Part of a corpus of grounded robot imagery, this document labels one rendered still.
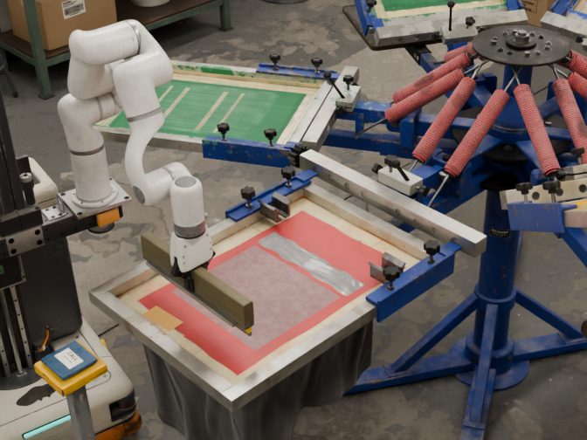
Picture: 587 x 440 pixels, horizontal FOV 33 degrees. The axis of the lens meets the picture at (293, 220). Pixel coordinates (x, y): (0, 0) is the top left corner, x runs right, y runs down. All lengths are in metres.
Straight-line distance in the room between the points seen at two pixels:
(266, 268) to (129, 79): 0.72
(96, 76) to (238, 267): 0.66
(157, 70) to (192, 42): 4.20
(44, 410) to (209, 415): 0.89
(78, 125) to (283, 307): 0.71
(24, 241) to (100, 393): 0.87
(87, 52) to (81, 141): 0.35
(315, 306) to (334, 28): 4.21
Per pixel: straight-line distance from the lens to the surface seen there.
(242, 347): 2.49
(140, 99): 2.32
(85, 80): 2.52
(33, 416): 3.41
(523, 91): 3.05
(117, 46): 2.40
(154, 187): 2.33
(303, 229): 2.90
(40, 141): 5.55
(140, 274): 2.72
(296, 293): 2.65
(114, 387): 3.46
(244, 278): 2.72
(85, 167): 2.69
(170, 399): 2.85
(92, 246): 4.62
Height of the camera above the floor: 2.58
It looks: 34 degrees down
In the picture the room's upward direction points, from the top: 2 degrees counter-clockwise
